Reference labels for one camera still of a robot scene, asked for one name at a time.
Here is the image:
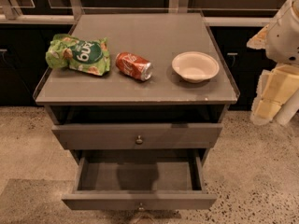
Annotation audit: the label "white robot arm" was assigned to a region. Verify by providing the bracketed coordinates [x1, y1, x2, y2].
[247, 0, 299, 125]

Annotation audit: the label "grey drawer cabinet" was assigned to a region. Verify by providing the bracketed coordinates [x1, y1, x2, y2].
[32, 12, 241, 212]

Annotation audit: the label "dark background counter cabinets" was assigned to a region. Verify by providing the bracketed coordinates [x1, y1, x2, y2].
[0, 24, 276, 111]

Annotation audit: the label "round middle drawer knob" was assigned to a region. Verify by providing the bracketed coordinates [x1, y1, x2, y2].
[137, 203, 146, 212]

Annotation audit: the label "metal railing frame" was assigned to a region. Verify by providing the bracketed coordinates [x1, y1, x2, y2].
[0, 0, 286, 26]

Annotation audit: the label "round top drawer knob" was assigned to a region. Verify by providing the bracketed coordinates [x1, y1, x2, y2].
[135, 135, 143, 145]

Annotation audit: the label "green chip bag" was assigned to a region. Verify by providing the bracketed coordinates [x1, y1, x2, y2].
[45, 34, 110, 77]

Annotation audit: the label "grey top drawer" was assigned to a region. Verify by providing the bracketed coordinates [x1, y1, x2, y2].
[52, 123, 222, 150]

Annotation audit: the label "red coke can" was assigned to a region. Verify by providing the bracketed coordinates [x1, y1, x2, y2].
[115, 52, 152, 81]

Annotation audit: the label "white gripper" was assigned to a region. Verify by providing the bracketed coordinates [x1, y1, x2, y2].
[255, 0, 299, 105]

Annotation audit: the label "open grey middle drawer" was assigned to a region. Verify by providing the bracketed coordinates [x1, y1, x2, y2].
[63, 149, 217, 211]

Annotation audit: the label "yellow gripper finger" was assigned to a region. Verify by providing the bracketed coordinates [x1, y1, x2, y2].
[250, 97, 281, 125]

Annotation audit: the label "white paper bowl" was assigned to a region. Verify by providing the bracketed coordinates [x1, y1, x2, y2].
[172, 51, 220, 83]

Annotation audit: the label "round drawer knob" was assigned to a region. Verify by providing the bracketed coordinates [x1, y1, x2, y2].
[137, 203, 146, 212]
[135, 135, 143, 145]

